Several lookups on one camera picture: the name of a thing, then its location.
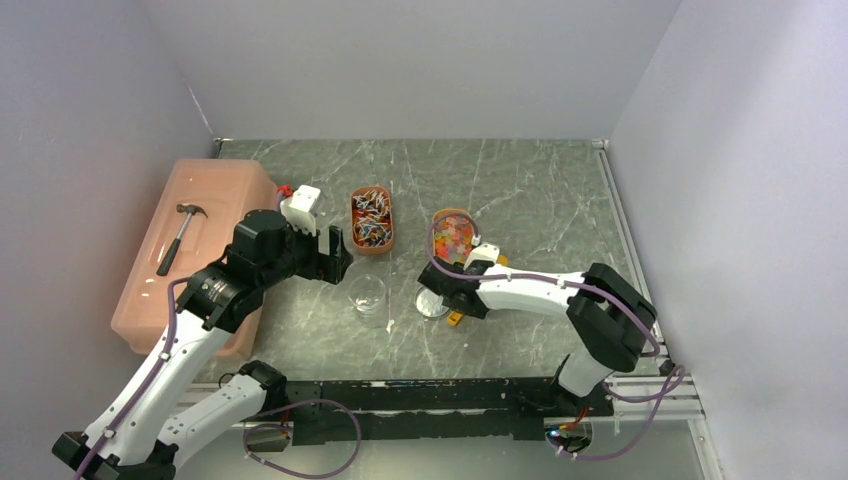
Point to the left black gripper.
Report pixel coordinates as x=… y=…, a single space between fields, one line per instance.
x=329 y=267

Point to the clear plastic jar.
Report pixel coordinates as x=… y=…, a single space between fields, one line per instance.
x=367 y=294

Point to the orange plastic scoop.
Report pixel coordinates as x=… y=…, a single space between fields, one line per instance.
x=454 y=318

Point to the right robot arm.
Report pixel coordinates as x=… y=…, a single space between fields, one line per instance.
x=611 y=318

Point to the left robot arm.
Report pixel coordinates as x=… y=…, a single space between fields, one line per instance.
x=140 y=435

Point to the tray of wrapped candies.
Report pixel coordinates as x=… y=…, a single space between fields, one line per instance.
x=372 y=226

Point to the tray of gummy candies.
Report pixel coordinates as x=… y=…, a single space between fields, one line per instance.
x=452 y=236

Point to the pink plastic storage box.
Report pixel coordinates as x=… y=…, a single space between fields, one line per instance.
x=227 y=190

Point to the black hammer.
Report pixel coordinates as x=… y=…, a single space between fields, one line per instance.
x=189 y=210

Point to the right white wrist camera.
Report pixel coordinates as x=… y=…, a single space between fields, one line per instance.
x=481 y=251

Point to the black base frame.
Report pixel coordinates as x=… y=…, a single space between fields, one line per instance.
x=521 y=408

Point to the aluminium table rail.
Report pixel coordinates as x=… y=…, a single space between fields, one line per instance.
x=681 y=407

